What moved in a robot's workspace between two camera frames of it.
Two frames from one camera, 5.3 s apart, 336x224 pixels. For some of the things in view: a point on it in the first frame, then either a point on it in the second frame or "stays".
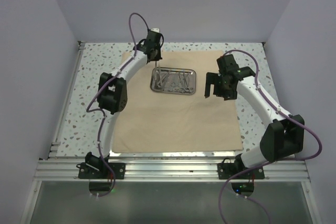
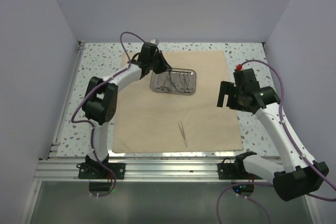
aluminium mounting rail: x=168 y=169 stays
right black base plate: x=225 y=170 stays
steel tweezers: x=156 y=75 -> x=182 y=131
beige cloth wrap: x=153 y=123 stays
